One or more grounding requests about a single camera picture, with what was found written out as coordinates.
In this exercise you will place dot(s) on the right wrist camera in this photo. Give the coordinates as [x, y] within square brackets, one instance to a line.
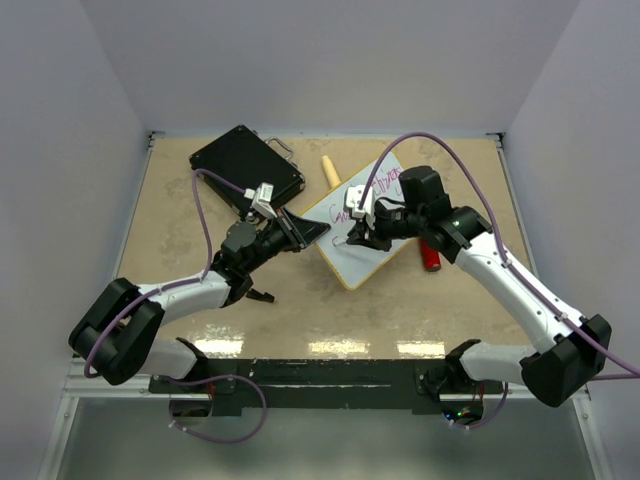
[358, 203]

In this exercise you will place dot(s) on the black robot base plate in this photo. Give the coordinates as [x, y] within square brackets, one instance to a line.
[423, 387]

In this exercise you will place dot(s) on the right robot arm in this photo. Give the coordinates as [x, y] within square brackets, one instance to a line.
[566, 348]

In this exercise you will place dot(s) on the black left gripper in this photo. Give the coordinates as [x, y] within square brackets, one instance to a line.
[304, 231]

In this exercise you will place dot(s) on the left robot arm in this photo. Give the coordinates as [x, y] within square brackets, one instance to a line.
[116, 337]

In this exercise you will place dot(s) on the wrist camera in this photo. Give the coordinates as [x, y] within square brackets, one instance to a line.
[260, 199]
[358, 203]

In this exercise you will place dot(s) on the yellow framed whiteboard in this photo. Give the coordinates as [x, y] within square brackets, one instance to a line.
[353, 265]

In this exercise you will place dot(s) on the red glitter toy microphone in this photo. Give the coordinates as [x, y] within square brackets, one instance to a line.
[430, 257]

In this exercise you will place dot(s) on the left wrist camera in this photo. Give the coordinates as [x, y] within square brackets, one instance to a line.
[260, 199]

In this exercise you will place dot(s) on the black hard case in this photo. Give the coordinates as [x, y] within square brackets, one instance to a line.
[245, 160]

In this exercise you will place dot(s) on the whiteboard metal stand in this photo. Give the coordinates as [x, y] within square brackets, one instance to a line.
[256, 295]

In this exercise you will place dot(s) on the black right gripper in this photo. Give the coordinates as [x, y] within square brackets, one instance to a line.
[357, 233]

